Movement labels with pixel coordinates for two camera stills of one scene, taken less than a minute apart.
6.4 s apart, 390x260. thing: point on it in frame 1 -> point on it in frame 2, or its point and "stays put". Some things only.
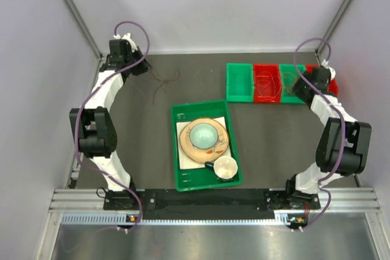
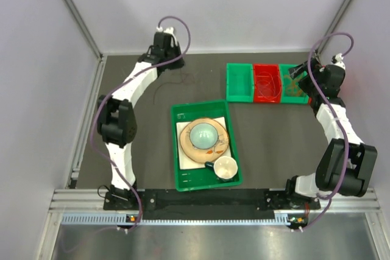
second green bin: x=289 y=74 stays put
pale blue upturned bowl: x=203 y=136 stays put
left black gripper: x=144 y=66 -> x=178 y=64
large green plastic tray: x=189 y=179 stays put
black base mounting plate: x=255 y=199 stays put
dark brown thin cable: x=176 y=75 -> x=171 y=82
